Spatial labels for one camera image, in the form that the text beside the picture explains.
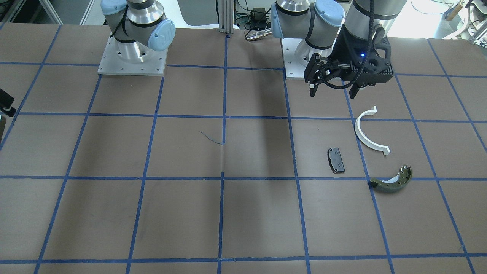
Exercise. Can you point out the white curved plastic part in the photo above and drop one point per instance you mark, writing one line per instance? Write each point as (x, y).
(364, 139)

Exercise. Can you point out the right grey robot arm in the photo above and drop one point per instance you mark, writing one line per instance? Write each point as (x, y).
(138, 27)

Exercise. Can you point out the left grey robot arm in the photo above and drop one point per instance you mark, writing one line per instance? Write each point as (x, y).
(320, 22)

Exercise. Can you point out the green brake shoe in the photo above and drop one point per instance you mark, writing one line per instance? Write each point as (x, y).
(396, 183)

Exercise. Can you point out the black brake pad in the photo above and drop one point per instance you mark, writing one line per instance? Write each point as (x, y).
(335, 160)

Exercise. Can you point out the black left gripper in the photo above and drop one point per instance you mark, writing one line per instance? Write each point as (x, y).
(347, 45)

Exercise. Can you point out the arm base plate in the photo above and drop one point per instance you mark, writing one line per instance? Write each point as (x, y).
(131, 59)
(296, 55)

